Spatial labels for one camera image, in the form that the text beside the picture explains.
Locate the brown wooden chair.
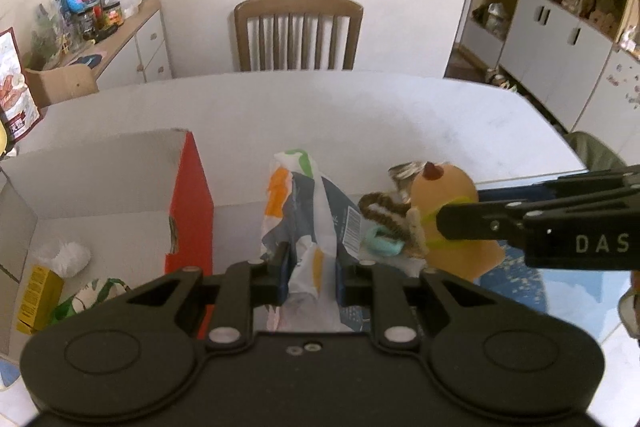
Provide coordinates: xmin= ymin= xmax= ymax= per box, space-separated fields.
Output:
xmin=233 ymin=0 xmax=363 ymax=72

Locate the white sideboard wooden top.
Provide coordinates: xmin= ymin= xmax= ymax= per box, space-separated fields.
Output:
xmin=55 ymin=0 xmax=174 ymax=92

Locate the olive green chair cushion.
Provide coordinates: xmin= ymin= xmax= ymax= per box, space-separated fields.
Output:
xmin=564 ymin=131 xmax=627 ymax=171

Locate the yellow small box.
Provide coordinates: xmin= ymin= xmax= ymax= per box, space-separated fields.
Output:
xmin=16 ymin=265 xmax=64 ymax=335

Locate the white crumpled tissue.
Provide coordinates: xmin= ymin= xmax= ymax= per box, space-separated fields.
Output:
xmin=34 ymin=241 xmax=91 ymax=280

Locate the cardboard box by sideboard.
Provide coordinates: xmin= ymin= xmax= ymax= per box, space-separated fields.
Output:
xmin=24 ymin=64 xmax=99 ymax=108

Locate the silver foil snack packet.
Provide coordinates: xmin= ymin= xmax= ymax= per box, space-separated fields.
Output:
xmin=388 ymin=161 xmax=425 ymax=202

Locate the orange plush doll brown hair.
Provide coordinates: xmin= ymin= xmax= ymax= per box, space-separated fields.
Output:
xmin=358 ymin=161 xmax=506 ymax=282

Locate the red white snack bag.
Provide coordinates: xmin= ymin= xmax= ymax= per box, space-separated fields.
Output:
xmin=0 ymin=27 xmax=41 ymax=143

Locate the person's right hand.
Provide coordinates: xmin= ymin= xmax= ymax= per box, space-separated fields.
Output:
xmin=618 ymin=271 xmax=640 ymax=340

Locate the teal pencil sharpener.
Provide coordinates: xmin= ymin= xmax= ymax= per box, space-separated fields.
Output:
xmin=363 ymin=225 xmax=405 ymax=257

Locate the green cartoon fabric pouch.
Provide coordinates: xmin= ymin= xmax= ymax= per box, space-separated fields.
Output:
xmin=50 ymin=277 xmax=130 ymax=325

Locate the white red cardboard box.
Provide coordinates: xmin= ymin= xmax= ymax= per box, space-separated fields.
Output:
xmin=0 ymin=128 xmax=215 ymax=356

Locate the white wooden wall cabinet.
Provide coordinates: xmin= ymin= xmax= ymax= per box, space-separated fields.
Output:
xmin=456 ymin=0 xmax=639 ymax=158

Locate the white orange grey plastic package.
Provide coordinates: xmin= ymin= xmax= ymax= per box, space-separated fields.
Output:
xmin=260 ymin=148 xmax=368 ymax=333

